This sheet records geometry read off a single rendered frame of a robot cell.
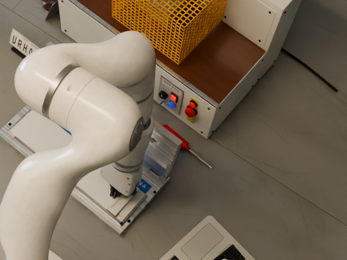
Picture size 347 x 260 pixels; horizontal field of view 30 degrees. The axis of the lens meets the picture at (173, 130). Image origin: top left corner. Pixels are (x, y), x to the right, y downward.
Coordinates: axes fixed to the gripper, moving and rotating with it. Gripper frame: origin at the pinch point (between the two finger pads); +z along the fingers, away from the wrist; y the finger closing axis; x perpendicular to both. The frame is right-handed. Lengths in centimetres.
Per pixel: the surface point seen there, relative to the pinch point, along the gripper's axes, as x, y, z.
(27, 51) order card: 16, -48, -2
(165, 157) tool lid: 11.1, 5.4, -9.6
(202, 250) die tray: 3.4, 26.7, 3.1
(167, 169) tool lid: 10.0, 7.4, -7.1
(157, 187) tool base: 8.7, 7.1, 0.6
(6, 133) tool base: -5.5, -33.9, 3.6
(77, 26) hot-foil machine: 27.3, -39.4, -11.2
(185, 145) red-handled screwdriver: 22.9, 5.3, -2.6
